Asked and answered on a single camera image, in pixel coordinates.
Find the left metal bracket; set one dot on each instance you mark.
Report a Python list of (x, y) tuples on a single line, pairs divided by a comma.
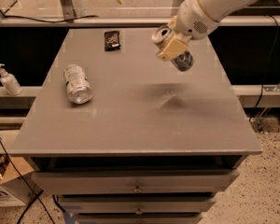
[(68, 9)]

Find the bottom grey drawer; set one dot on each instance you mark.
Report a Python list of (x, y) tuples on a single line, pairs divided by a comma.
[(140, 219)]

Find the grey drawer cabinet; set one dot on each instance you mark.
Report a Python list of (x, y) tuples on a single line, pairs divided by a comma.
[(144, 115)]

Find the black snack packet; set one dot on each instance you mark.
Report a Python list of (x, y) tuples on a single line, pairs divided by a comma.
[(112, 40)]

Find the clear plastic floor mount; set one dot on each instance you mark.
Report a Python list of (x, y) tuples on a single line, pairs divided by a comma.
[(261, 115)]

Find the slim redbull can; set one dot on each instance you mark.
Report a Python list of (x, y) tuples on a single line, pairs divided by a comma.
[(182, 62)]

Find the grey drawer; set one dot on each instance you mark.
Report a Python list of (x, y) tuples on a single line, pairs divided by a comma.
[(137, 204), (134, 182), (140, 219)]

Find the middle grey drawer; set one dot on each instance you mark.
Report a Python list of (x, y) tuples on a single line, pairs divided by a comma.
[(137, 204)]

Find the top grey drawer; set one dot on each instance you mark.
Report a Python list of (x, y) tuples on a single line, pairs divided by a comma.
[(134, 182)]

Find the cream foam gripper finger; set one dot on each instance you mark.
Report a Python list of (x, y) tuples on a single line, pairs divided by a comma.
[(172, 47)]

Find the white pump dispenser bottle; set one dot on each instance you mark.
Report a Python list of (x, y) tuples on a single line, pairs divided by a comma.
[(9, 82)]

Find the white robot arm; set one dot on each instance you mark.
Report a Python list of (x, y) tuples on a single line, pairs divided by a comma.
[(195, 19)]

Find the cardboard box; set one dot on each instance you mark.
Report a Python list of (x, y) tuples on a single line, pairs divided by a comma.
[(13, 191)]

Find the silver green soda can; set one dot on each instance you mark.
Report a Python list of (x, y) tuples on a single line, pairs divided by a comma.
[(77, 86)]

